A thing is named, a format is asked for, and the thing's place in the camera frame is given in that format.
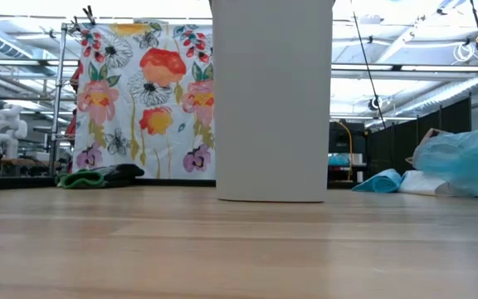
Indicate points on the white plastic trash bin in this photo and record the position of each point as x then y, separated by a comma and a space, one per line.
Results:
272, 124

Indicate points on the blue bag in background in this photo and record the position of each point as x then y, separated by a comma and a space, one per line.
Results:
340, 160

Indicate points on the blue trash bag roll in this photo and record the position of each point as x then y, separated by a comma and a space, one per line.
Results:
380, 182

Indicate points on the white folded plastic bag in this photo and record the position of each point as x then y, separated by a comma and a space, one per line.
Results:
421, 182

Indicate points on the crumpled translucent blue bag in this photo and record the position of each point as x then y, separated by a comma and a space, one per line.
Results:
471, 162

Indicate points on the black cabinet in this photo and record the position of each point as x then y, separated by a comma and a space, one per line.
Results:
344, 141

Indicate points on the floral print curtain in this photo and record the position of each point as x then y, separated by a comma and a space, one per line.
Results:
110, 137

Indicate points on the black glove green cuff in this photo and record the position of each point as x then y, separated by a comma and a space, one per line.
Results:
98, 176

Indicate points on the thin black pole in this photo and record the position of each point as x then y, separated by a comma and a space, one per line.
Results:
367, 68

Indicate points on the brown cardboard piece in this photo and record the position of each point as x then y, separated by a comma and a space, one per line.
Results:
430, 133

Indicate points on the black curtain clip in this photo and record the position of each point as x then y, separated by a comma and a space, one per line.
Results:
89, 16

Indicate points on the white humanoid robot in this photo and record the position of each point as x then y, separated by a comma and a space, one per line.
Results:
8, 128

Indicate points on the black aluminium rig frame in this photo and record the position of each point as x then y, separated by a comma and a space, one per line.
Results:
172, 182

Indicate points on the black partition wall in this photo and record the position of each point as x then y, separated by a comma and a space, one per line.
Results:
396, 149

